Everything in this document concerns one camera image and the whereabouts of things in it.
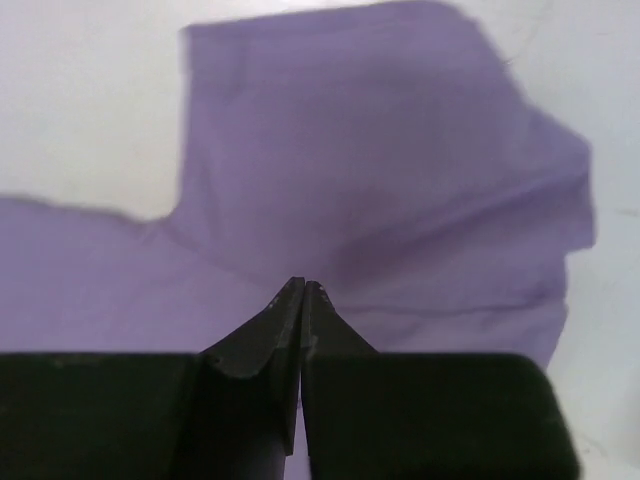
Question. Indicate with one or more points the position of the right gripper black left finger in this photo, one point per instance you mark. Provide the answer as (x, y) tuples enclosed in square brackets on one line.
[(269, 345)]

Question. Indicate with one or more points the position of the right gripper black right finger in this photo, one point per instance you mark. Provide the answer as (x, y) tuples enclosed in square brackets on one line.
[(329, 346)]

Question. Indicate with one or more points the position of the purple t shirt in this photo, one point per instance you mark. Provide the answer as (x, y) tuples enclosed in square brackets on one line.
[(383, 151)]

